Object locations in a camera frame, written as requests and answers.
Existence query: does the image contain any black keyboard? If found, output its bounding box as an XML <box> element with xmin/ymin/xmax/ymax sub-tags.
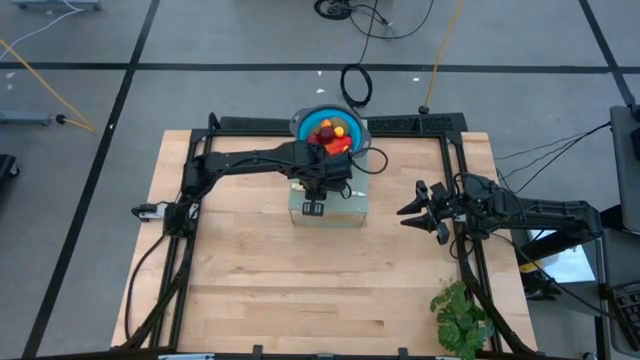
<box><xmin>610</xmin><ymin>282</ymin><xmax>640</xmax><ymax>341</ymax></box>

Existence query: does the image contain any grey cart base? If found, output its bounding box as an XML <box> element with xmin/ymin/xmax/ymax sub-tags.
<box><xmin>10</xmin><ymin>0</ymin><xmax>104</xmax><ymax>12</ymax></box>

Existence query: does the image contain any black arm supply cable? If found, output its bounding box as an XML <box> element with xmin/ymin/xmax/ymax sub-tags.
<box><xmin>123</xmin><ymin>232</ymin><xmax>170</xmax><ymax>346</ymax></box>

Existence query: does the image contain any yellow hanging cable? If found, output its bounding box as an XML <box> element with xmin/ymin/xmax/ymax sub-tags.
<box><xmin>422</xmin><ymin>0</ymin><xmax>464</xmax><ymax>115</ymax></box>

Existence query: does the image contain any black floor object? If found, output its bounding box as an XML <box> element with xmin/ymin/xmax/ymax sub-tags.
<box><xmin>0</xmin><ymin>153</ymin><xmax>21</xmax><ymax>180</ymax></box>

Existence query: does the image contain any yellow floor cable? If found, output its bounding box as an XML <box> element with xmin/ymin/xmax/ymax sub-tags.
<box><xmin>0</xmin><ymin>38</ymin><xmax>97</xmax><ymax>134</ymax></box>

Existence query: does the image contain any green artificial plant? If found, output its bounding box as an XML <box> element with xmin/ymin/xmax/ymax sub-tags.
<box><xmin>429</xmin><ymin>279</ymin><xmax>496</xmax><ymax>360</ymax></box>

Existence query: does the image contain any grey floor bar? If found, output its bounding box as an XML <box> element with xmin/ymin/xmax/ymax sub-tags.
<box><xmin>0</xmin><ymin>110</ymin><xmax>54</xmax><ymax>126</ymax></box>

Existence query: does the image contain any blue collapsible colander bowl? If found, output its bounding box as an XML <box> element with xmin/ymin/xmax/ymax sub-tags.
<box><xmin>288</xmin><ymin>103</ymin><xmax>373</xmax><ymax>164</ymax></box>

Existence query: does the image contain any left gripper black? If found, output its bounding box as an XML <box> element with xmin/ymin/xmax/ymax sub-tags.
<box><xmin>292</xmin><ymin>141</ymin><xmax>355</xmax><ymax>218</ymax></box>

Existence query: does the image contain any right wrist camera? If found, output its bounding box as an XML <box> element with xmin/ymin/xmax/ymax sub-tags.
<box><xmin>464</xmin><ymin>173</ymin><xmax>500</xmax><ymax>200</ymax></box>

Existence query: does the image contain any black coiled floor cable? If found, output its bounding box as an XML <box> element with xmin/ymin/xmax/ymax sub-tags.
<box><xmin>339</xmin><ymin>0</ymin><xmax>382</xmax><ymax>110</ymax></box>

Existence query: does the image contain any glossy white panel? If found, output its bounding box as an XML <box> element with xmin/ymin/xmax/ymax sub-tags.
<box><xmin>522</xmin><ymin>229</ymin><xmax>599</xmax><ymax>285</ymax></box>

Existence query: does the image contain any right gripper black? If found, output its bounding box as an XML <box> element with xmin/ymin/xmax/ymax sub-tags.
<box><xmin>396</xmin><ymin>179</ymin><xmax>469</xmax><ymax>246</ymax></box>

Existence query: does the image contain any white floor cable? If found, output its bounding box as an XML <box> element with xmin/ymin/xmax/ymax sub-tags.
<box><xmin>0</xmin><ymin>0</ymin><xmax>84</xmax><ymax>49</ymax></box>

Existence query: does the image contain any black cable bundle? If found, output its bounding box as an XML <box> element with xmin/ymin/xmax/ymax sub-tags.
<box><xmin>313</xmin><ymin>0</ymin><xmax>435</xmax><ymax>41</ymax></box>

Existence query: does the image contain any black aluminium frame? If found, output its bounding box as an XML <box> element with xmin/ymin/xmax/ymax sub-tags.
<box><xmin>112</xmin><ymin>112</ymin><xmax>539</xmax><ymax>360</ymax></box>

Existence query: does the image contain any red yellow mango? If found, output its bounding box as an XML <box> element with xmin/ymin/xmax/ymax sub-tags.
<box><xmin>323</xmin><ymin>137</ymin><xmax>354</xmax><ymax>155</ymax></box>

